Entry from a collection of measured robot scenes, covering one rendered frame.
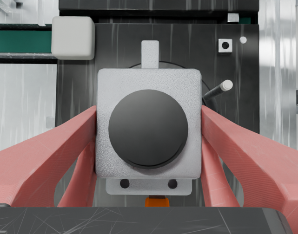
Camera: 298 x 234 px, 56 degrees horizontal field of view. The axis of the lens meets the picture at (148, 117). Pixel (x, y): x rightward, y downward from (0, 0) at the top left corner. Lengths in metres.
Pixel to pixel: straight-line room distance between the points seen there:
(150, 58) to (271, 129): 0.24
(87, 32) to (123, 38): 0.04
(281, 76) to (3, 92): 0.36
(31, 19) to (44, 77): 0.08
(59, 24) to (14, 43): 0.08
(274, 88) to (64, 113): 0.25
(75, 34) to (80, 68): 0.04
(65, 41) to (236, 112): 0.21
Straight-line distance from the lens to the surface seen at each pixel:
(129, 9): 0.36
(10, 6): 0.40
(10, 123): 0.43
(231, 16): 0.37
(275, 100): 0.38
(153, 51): 0.16
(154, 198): 0.24
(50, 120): 0.35
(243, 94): 0.35
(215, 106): 0.32
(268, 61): 0.38
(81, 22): 0.34
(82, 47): 0.33
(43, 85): 0.42
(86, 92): 0.34
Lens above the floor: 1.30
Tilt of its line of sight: 87 degrees down
